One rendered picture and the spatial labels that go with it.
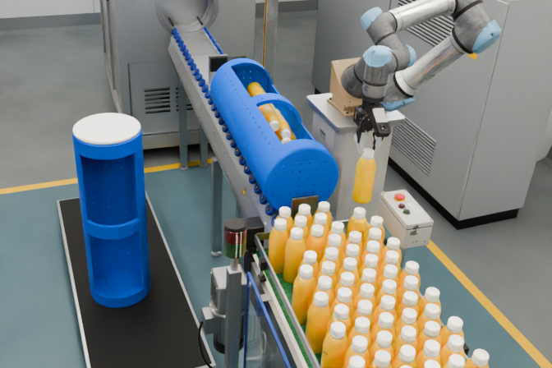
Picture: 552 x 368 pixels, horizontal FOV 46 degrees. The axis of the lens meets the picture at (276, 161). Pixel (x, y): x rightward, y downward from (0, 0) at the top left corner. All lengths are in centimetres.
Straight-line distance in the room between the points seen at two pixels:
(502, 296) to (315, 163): 177
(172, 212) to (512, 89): 213
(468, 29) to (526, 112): 169
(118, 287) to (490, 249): 217
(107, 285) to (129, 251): 19
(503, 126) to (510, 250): 75
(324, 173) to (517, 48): 171
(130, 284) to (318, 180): 132
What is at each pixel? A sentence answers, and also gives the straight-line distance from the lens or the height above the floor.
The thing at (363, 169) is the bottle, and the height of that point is 123.
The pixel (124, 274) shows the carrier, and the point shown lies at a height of 16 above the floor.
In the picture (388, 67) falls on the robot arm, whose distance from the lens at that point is 203.
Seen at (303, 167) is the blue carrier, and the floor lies 115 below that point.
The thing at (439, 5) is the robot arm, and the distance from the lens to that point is 230.
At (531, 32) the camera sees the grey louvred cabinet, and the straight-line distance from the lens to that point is 374.
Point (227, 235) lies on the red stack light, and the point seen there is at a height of 124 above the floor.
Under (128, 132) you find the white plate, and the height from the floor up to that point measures 104.
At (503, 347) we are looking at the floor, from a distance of 346.
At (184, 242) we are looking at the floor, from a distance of 380.
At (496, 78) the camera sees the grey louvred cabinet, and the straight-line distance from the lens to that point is 371.
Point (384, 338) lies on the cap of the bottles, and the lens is 174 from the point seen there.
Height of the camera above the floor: 230
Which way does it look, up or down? 30 degrees down
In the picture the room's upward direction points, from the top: 4 degrees clockwise
